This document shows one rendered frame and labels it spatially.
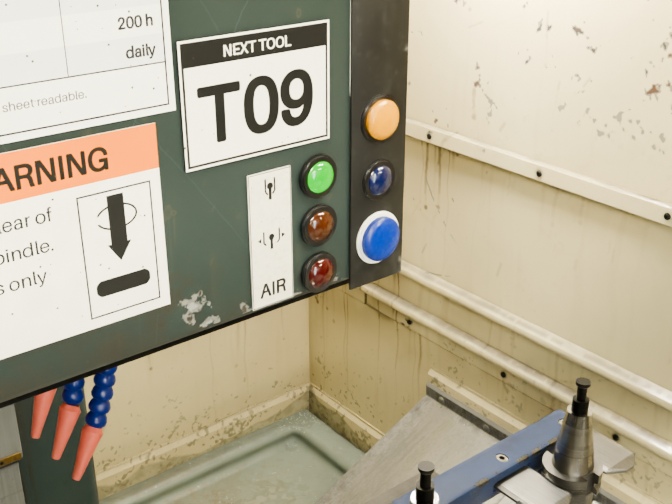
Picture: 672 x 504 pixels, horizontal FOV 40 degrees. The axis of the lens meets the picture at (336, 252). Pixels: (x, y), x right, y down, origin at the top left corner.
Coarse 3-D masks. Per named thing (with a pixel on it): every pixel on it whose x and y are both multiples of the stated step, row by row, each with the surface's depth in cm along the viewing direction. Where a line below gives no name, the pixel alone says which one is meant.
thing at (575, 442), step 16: (576, 416) 94; (560, 432) 97; (576, 432) 95; (592, 432) 96; (560, 448) 96; (576, 448) 95; (592, 448) 96; (560, 464) 97; (576, 464) 96; (592, 464) 97
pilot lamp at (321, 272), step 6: (318, 264) 57; (324, 264) 58; (330, 264) 58; (312, 270) 57; (318, 270) 57; (324, 270) 58; (330, 270) 58; (312, 276) 57; (318, 276) 58; (324, 276) 58; (330, 276) 58; (312, 282) 58; (318, 282) 58; (324, 282) 58
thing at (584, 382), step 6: (582, 378) 94; (576, 384) 94; (582, 384) 93; (588, 384) 93; (582, 390) 94; (576, 396) 95; (582, 396) 94; (576, 402) 94; (582, 402) 94; (588, 402) 94; (576, 408) 94; (582, 408) 94; (582, 414) 95
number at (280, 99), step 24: (240, 72) 50; (264, 72) 51; (288, 72) 52; (312, 72) 53; (264, 96) 51; (288, 96) 52; (312, 96) 53; (264, 120) 52; (288, 120) 53; (312, 120) 54
